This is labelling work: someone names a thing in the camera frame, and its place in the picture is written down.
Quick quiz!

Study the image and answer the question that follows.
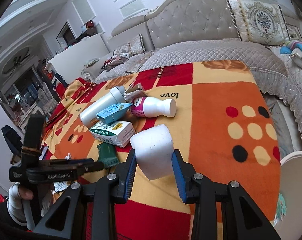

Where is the dark green napkin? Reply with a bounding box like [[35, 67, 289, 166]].
[[97, 142, 120, 169]]

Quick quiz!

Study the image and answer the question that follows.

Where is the white printed plastic package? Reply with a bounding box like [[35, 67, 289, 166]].
[[53, 153, 72, 193]]

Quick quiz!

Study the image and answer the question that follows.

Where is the white foam block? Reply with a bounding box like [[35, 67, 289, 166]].
[[130, 124, 174, 180]]

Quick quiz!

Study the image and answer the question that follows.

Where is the green white milk carton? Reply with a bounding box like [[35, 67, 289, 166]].
[[89, 121, 136, 148]]

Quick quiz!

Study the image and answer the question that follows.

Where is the blue snack bag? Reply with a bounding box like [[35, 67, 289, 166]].
[[96, 103, 133, 124]]

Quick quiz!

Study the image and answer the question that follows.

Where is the torn white carton piece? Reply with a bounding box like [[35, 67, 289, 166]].
[[123, 83, 147, 102]]

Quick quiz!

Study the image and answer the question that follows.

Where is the white trash bin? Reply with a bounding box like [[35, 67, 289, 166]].
[[274, 151, 302, 239]]

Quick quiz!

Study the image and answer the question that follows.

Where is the gloved left hand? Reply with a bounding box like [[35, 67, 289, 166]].
[[6, 182, 54, 224]]

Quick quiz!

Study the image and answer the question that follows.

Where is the orange red patterned blanket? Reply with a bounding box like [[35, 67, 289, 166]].
[[43, 60, 280, 239]]

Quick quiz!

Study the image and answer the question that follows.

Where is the white ornate chair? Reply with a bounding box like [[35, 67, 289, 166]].
[[38, 88, 57, 115]]

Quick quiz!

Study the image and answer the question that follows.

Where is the white pink yogurt bottle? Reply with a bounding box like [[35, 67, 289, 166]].
[[129, 96, 177, 118]]

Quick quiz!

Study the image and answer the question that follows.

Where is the large white cylindrical bottle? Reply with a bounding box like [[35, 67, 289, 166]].
[[79, 86, 126, 128]]

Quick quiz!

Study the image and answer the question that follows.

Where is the white cabinet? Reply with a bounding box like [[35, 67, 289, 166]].
[[46, 34, 108, 83]]

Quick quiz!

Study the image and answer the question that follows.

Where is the small embroidered cushion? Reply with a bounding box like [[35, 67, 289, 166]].
[[112, 34, 146, 56]]

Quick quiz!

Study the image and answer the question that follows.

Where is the grey tufted sofa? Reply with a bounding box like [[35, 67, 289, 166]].
[[80, 0, 302, 153]]

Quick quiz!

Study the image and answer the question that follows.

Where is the colourful blue blanket pile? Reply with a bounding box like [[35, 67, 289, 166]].
[[280, 40, 302, 68]]

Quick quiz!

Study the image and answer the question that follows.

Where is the large embroidered cushion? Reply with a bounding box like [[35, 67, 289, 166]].
[[227, 0, 290, 46]]

